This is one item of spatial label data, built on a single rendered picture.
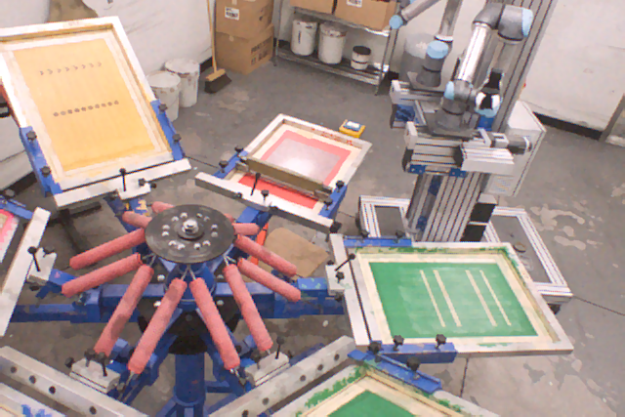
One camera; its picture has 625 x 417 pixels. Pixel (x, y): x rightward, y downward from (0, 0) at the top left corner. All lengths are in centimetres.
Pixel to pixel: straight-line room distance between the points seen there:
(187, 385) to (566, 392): 217
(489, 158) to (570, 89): 331
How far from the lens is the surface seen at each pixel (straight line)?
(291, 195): 265
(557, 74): 609
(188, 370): 240
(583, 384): 372
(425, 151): 291
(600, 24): 595
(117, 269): 192
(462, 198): 342
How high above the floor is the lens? 259
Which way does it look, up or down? 36 degrees down
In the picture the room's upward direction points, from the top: 9 degrees clockwise
